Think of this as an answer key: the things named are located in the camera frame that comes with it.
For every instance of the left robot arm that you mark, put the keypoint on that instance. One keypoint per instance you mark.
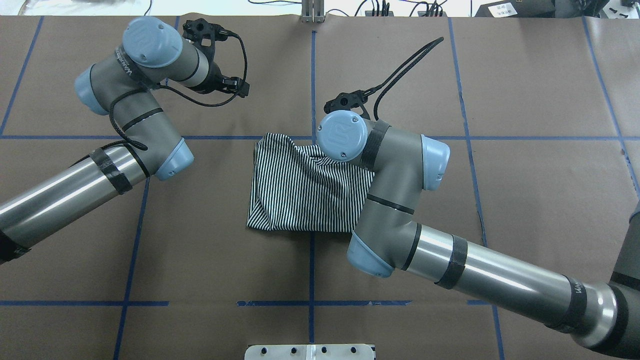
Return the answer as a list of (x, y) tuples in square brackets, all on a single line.
[(205, 57)]

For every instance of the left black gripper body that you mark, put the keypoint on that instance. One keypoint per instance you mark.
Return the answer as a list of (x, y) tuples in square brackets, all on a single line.
[(212, 81)]

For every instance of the aluminium frame post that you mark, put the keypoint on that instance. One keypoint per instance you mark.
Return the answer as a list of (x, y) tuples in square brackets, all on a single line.
[(312, 11)]

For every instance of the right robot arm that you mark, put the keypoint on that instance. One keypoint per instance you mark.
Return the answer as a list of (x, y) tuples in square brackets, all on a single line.
[(522, 225)]

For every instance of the brown table mat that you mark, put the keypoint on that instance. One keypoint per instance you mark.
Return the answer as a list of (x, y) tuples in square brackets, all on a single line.
[(170, 269)]

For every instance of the navy white striped polo shirt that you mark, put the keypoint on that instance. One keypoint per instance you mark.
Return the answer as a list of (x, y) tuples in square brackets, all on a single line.
[(299, 188)]

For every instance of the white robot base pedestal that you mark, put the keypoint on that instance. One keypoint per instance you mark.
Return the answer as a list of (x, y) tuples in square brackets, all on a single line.
[(331, 351)]

